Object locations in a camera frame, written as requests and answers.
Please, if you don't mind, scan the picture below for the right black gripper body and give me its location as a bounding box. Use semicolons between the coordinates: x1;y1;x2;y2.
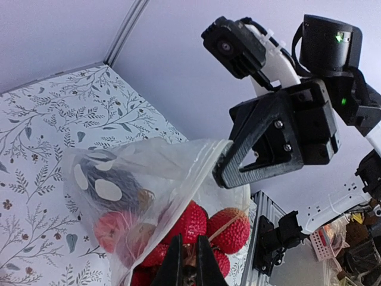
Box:
229;79;342;166

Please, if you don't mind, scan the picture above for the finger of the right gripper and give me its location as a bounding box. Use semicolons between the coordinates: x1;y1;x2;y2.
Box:
213;92;304;189

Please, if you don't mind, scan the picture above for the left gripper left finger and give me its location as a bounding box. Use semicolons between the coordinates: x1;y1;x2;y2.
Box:
151;234;183;286

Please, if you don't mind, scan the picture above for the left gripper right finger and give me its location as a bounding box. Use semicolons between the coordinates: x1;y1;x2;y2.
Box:
196;235;228;286

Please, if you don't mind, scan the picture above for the clear zip top bag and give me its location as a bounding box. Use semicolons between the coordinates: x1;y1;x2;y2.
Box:
61;137;257;286

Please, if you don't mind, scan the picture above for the purple toy eggplant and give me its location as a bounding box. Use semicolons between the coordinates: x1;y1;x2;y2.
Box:
73;159;155;214

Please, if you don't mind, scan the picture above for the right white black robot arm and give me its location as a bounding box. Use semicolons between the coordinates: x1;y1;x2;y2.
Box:
202;15;380;275

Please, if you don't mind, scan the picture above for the floral patterned table mat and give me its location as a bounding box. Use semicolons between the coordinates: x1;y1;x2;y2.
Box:
1;64;257;285

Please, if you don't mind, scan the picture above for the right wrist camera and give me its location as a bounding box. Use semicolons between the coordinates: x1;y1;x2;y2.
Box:
201;16;301;97

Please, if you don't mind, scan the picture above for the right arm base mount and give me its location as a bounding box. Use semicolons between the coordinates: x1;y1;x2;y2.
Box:
241;191;307;285

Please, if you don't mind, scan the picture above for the right aluminium frame post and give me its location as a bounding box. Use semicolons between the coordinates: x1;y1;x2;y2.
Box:
103;0;150;67

